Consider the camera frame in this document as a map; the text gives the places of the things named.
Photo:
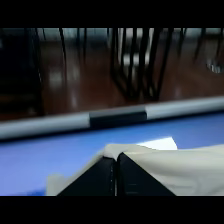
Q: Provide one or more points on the white shirt with green print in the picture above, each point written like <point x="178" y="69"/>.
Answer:
<point x="186" y="166"/>

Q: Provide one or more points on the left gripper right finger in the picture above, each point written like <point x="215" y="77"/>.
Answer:
<point x="140" y="181"/>

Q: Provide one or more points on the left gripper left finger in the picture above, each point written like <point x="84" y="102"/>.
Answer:
<point x="96" y="181"/>

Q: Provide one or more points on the silver frame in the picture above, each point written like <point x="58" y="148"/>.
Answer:
<point x="40" y="125"/>

